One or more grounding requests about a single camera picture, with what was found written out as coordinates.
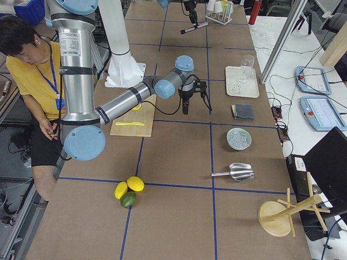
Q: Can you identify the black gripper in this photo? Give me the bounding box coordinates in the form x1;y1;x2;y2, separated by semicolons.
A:
181;0;198;25
180;75;208;115

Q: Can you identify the steel muddler black tip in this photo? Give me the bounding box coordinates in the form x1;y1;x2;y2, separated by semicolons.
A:
180;22;208;35

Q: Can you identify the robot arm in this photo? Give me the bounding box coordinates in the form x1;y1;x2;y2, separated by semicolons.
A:
157;0;209;26
45;1;207;161

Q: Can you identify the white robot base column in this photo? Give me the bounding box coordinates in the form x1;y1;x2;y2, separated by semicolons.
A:
98;0;145;88

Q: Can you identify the pink cup in rack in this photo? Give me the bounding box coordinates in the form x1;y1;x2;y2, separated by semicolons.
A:
207;0;215;12

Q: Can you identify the white cup in rack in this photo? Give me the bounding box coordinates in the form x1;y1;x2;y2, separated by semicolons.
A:
214;1;223;14

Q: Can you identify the green cup in rack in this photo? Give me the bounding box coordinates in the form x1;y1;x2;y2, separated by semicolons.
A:
224;1;234;17

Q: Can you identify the lemon slice on board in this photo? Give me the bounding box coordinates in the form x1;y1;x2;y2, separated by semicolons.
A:
132;104;142;111

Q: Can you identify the yellow lemon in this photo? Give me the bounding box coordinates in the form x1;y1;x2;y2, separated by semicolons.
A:
126;176;145;192
114;181;128;200

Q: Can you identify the wooden cup tree stand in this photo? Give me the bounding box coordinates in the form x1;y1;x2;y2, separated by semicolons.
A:
258;172;330;237

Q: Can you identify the bamboo cutting board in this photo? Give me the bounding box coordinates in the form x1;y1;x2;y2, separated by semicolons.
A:
110;95;156;137

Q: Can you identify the yellow plastic knife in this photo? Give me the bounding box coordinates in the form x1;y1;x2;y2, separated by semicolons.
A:
114;121;145;126

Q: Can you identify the grey folded cloth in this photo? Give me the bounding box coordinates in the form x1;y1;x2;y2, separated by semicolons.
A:
231;104;254;120

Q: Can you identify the green bowl of ice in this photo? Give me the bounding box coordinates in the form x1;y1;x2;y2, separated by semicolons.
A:
226;128;252;151

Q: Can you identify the cream bear serving tray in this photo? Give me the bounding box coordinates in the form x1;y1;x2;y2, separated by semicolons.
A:
225;66;260;99

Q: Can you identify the red bottle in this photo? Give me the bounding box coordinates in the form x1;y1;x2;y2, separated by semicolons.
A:
248;0;262;25

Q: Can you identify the clear wine glass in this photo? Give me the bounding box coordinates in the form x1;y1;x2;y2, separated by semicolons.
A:
237;54;254;84

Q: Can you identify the crumpled clear plastic bag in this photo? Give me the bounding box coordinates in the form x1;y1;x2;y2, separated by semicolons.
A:
249;25;275;45

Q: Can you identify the metal ice scoop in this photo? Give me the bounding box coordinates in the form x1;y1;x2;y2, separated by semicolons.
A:
211;162;255;182

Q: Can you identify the green lime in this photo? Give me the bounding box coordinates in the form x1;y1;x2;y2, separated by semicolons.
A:
120;191;137;208

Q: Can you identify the upper blue teach pendant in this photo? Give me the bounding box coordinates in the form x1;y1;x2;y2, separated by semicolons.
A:
294;66;332;95

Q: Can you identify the blue teach pendant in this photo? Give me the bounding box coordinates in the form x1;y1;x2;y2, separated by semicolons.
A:
294;66;332;95
300;97;346;132

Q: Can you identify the lower blue teach pendant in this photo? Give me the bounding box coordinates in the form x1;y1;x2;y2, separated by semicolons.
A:
300;97;346;132

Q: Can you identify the black computer monitor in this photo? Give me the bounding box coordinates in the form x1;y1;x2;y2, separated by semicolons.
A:
303;127;346;218

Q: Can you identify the person in yellow shirt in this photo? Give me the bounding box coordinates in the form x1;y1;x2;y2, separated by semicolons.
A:
1;16;65;202

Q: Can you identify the white wire cup rack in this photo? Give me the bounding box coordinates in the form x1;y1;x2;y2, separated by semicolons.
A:
205;10;232;25

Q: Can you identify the aluminium frame post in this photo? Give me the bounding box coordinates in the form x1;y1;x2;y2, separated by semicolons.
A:
260;0;307;84

